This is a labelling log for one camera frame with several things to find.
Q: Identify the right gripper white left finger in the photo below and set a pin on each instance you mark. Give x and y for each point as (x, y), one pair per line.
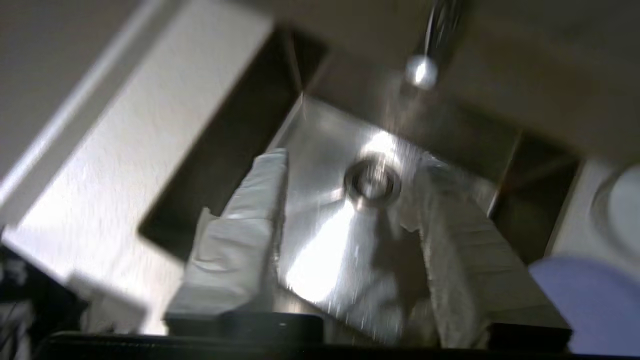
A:
(240, 240)

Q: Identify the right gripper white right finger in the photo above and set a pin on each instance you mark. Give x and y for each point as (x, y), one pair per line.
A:
(465, 260)

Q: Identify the purple plate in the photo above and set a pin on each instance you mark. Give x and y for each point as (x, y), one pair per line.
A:
(595, 305)

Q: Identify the white bowl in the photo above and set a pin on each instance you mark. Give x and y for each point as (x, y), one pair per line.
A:
(620, 210)

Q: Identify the stainless steel sink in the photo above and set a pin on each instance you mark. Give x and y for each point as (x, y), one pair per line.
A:
(325, 150)

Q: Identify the round metal drain strainer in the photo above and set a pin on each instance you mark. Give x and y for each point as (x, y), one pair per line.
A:
(372, 182)

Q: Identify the pale counter edge strip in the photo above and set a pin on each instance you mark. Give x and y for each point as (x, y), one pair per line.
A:
(75, 115)

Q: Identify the chrome gooseneck faucet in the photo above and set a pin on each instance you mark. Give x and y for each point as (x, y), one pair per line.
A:
(435, 45)

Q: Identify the grey glossy cabinet door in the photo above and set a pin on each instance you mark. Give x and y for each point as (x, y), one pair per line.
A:
(25, 300)

